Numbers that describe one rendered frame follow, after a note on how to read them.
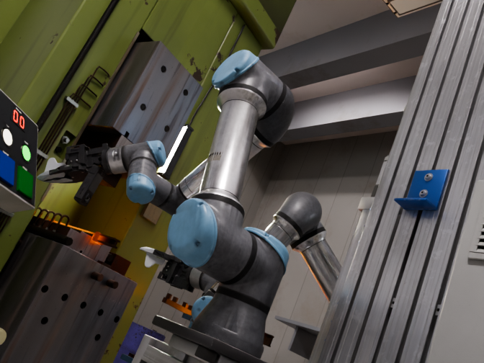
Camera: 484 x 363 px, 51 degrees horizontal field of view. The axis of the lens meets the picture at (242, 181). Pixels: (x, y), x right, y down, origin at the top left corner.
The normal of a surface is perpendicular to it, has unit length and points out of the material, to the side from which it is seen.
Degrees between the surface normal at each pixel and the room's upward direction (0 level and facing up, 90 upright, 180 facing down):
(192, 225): 97
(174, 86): 90
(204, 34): 90
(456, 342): 90
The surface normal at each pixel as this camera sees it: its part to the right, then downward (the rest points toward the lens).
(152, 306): 0.59, -0.03
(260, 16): 0.78, 0.12
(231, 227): 0.72, -0.26
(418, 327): -0.71, -0.50
